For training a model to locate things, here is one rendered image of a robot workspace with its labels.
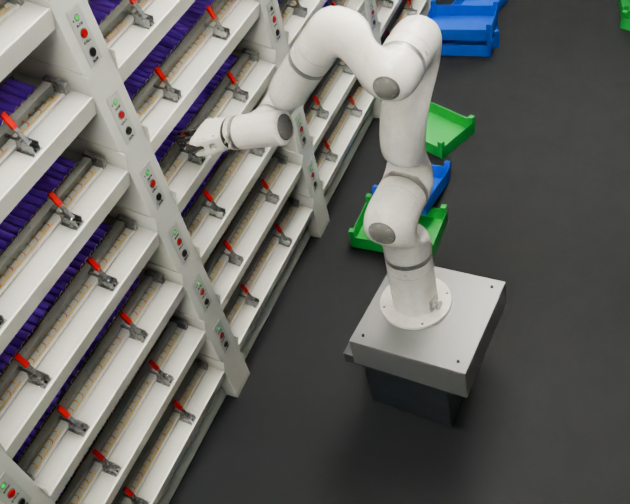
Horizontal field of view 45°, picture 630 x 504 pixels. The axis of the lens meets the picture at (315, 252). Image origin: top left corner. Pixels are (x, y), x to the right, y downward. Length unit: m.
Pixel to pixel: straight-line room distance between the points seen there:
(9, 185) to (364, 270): 1.46
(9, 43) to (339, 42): 0.60
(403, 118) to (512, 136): 1.54
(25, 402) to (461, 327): 1.04
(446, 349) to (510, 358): 0.48
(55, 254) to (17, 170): 0.20
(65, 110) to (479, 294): 1.12
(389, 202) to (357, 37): 0.39
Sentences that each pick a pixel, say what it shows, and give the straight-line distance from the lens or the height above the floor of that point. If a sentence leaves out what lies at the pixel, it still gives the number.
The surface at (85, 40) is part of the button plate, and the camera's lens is 1.62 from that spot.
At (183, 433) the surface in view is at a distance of 2.23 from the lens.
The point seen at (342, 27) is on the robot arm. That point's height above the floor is 1.20.
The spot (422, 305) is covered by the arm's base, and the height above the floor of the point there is 0.43.
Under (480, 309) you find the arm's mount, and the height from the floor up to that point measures 0.38.
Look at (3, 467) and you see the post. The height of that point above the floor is 0.73.
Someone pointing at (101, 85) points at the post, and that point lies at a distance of 1.66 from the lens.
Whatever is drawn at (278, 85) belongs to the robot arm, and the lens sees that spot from 1.67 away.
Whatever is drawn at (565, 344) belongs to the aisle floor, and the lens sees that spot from 2.43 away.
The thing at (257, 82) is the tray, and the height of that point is 0.76.
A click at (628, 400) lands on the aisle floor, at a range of 2.35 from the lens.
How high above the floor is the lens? 1.98
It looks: 46 degrees down
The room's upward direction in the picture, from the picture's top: 15 degrees counter-clockwise
